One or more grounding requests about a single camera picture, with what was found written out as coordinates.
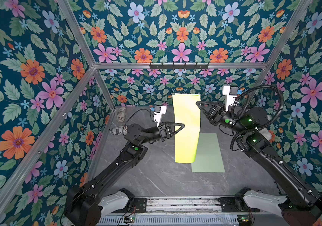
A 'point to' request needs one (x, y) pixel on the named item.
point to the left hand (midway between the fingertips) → (183, 130)
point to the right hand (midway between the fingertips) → (198, 102)
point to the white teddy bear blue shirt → (266, 133)
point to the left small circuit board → (129, 219)
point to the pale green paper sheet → (208, 157)
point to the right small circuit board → (245, 219)
